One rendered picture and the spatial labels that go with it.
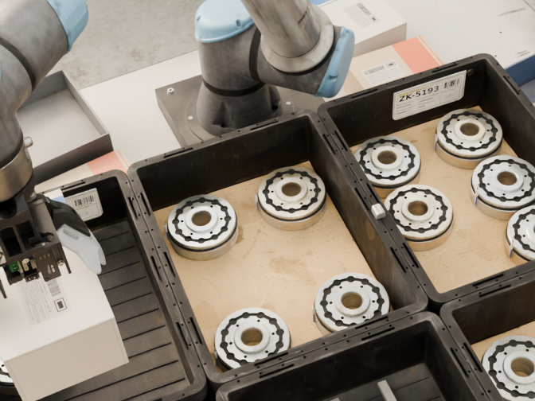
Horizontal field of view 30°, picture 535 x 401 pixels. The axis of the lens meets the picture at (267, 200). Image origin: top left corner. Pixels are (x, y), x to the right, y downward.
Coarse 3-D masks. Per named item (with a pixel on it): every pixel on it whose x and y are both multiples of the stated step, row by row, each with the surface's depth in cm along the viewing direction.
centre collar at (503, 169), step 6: (498, 168) 149; (504, 168) 149; (510, 168) 149; (492, 174) 149; (498, 174) 149; (516, 174) 148; (492, 180) 148; (522, 180) 148; (498, 186) 147; (504, 186) 147; (510, 186) 147; (516, 186) 147; (504, 192) 147; (510, 192) 147
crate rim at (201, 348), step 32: (256, 128) 150; (320, 128) 148; (160, 160) 146; (352, 192) 140; (384, 224) 136; (160, 256) 135; (416, 288) 129; (192, 320) 129; (384, 320) 126; (288, 352) 124
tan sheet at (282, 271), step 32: (224, 192) 155; (256, 192) 154; (160, 224) 151; (256, 224) 150; (320, 224) 149; (224, 256) 146; (256, 256) 146; (288, 256) 146; (320, 256) 145; (352, 256) 145; (192, 288) 143; (224, 288) 143; (256, 288) 142; (288, 288) 142; (288, 320) 139
